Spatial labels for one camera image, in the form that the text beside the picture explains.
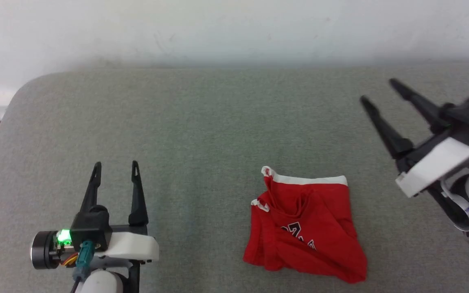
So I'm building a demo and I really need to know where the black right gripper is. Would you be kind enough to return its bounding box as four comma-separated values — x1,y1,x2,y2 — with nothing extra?
360,78,469,174

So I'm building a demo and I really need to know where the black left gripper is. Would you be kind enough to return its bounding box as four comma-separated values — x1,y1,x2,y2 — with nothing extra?
31,160,150,270

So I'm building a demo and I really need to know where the red jersey with white trim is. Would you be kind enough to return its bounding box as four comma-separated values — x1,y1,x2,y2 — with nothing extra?
242,165,368,284

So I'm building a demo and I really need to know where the teal plug with black cable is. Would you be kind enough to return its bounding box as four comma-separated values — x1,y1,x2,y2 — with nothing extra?
70,240,95,293

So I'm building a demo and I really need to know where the white flat ribbon cable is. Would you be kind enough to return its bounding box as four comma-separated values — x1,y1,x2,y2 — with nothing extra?
440,179,469,229

